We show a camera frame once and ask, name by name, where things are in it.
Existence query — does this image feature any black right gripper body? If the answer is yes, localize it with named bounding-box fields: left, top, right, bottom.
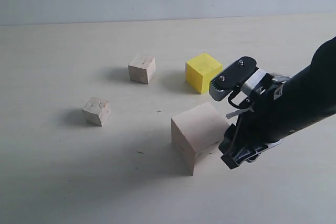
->
left=218, top=77, right=286, bottom=161

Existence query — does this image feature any large wooden cube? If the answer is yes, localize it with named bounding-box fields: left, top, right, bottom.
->
left=171, top=102, right=229, bottom=176

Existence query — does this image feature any yellow cube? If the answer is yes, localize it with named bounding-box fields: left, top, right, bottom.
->
left=185, top=53, right=223, bottom=94

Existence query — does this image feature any small wooden cube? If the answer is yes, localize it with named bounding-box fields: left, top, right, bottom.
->
left=128, top=55, right=156, bottom=84
left=82, top=97, right=111, bottom=126

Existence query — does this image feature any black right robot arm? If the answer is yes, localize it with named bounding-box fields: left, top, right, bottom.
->
left=209, top=39, right=335, bottom=169

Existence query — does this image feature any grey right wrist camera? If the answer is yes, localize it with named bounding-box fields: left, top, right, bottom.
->
left=209, top=56, right=272, bottom=101

